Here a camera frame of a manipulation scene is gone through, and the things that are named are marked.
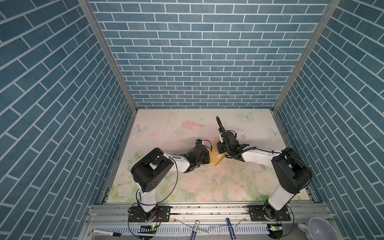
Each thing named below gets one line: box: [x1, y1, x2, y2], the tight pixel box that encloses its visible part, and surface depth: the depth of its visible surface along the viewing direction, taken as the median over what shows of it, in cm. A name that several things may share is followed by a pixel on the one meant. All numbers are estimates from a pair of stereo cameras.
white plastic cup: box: [297, 217, 339, 240], surface depth 68 cm
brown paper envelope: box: [209, 144, 226, 167], surface depth 92 cm
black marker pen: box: [92, 229, 122, 237], surface depth 69 cm
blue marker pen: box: [226, 217, 237, 240], surface depth 70 cm
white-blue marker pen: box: [190, 220, 200, 240], surface depth 70 cm
